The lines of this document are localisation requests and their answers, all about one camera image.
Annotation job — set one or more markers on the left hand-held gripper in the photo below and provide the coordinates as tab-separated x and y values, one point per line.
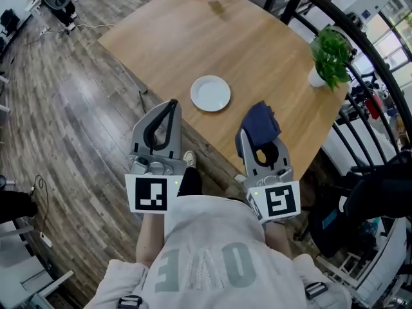
151	193

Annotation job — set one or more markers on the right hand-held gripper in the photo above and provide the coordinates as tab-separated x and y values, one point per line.
280	201

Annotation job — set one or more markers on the dark blue cloth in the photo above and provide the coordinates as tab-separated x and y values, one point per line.
260	124

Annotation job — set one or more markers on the white round plate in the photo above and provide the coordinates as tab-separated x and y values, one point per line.
210	93

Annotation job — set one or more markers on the person's right forearm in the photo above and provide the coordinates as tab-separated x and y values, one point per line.
278	240

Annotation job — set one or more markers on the person's left forearm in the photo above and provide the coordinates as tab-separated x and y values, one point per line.
151	237

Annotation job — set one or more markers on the person's white shoe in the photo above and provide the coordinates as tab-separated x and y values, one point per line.
190	158
240	178

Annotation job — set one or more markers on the person's black trouser leg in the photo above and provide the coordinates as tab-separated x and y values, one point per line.
190	182

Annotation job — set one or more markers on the person's white printed shirt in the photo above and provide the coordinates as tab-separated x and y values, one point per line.
209	230

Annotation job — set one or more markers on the black swivel chair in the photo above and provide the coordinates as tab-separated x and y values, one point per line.
380	192

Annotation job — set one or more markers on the green plant in white pot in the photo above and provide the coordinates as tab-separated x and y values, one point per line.
331	56

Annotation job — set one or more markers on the black metal railing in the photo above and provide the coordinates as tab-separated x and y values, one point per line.
355	32

